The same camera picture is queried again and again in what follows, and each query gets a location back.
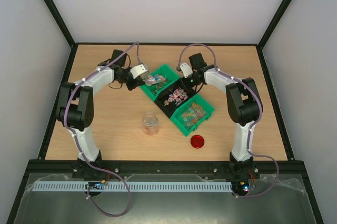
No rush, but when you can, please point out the silver metal scoop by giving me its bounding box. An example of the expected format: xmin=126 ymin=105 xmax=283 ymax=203
xmin=144 ymin=74 xmax=166 ymax=86

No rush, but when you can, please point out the green bin with lollipops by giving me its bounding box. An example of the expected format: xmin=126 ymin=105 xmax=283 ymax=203
xmin=140 ymin=64 xmax=180 ymax=101

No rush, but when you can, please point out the black bin with swirl lollipops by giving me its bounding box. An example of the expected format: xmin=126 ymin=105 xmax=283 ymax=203
xmin=154 ymin=79 xmax=197 ymax=118

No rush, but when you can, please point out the green bin with gummy candies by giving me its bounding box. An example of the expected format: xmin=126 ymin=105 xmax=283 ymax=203
xmin=171 ymin=94 xmax=215 ymax=136

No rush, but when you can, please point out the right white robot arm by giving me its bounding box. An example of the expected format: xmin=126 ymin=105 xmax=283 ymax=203
xmin=177 ymin=53 xmax=263 ymax=178

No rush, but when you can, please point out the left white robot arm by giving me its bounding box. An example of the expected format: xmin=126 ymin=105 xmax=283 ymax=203
xmin=56 ymin=50 xmax=147 ymax=162

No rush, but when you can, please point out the clear glass jar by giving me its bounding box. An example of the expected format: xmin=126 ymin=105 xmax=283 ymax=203
xmin=142 ymin=112 xmax=159 ymax=136

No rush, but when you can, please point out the red jar lid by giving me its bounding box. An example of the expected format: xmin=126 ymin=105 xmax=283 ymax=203
xmin=190 ymin=135 xmax=205 ymax=149

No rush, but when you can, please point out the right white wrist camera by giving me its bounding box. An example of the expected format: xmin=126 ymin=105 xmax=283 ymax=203
xmin=177 ymin=63 xmax=193 ymax=78

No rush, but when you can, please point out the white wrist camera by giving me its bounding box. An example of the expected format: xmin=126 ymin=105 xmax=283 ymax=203
xmin=177 ymin=63 xmax=193 ymax=78
xmin=130 ymin=64 xmax=149 ymax=79

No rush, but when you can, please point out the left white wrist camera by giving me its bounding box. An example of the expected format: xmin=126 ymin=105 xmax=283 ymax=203
xmin=130 ymin=64 xmax=149 ymax=79

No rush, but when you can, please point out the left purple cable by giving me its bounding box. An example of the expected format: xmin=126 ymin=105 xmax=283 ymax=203
xmin=64 ymin=42 xmax=140 ymax=217

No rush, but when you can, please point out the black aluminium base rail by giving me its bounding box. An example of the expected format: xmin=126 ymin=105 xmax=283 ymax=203
xmin=26 ymin=159 xmax=306 ymax=180

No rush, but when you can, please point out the light blue cable duct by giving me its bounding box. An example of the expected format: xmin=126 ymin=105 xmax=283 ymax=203
xmin=32 ymin=181 xmax=232 ymax=192

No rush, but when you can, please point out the black frame post left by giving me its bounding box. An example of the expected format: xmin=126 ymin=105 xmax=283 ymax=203
xmin=27 ymin=0 xmax=76 ymax=48

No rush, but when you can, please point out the black frame post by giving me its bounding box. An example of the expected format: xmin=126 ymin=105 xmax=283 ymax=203
xmin=27 ymin=0 xmax=76 ymax=48
xmin=257 ymin=0 xmax=310 ymax=48

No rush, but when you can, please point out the black frame post right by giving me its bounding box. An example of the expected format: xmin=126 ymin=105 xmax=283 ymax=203
xmin=257 ymin=0 xmax=310 ymax=48

